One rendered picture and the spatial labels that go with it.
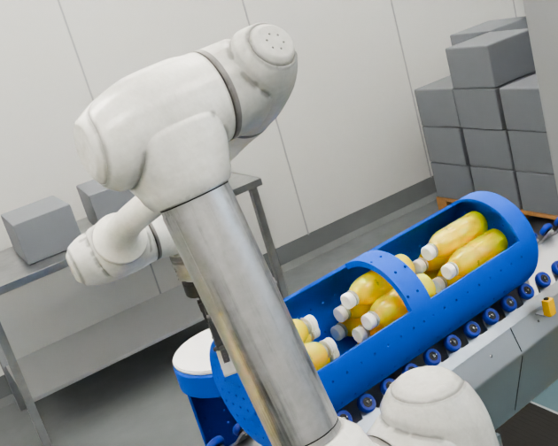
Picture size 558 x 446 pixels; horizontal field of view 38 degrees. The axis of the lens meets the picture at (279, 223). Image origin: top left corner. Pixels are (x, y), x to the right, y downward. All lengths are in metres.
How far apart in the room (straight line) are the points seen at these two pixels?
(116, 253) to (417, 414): 0.64
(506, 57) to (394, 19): 1.23
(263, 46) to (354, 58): 4.75
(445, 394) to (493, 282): 0.92
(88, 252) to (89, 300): 3.59
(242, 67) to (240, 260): 0.25
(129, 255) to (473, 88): 3.86
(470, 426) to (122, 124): 0.64
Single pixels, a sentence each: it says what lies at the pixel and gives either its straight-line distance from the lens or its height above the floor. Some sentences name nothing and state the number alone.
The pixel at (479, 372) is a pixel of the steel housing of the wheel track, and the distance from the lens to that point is 2.13.
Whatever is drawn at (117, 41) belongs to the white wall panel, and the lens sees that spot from 5.05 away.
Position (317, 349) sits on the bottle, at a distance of 1.81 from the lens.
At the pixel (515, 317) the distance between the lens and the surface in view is 2.23.
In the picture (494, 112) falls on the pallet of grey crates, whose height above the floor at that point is 0.78.
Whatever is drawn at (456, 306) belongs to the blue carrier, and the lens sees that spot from 2.00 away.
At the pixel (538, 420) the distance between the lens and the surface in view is 3.19.
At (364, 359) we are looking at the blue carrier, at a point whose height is 1.09.
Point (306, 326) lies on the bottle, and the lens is 1.85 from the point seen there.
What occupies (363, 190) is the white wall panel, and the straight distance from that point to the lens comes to 5.90.
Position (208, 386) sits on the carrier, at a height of 0.99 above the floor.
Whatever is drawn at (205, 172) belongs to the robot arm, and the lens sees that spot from 1.03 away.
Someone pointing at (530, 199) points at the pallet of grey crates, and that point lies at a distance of 5.12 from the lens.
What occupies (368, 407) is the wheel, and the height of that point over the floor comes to 0.96.
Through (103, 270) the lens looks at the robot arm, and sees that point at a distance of 1.54.
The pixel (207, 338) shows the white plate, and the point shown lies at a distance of 2.29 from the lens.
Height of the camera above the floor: 1.94
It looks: 17 degrees down
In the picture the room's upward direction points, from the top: 16 degrees counter-clockwise
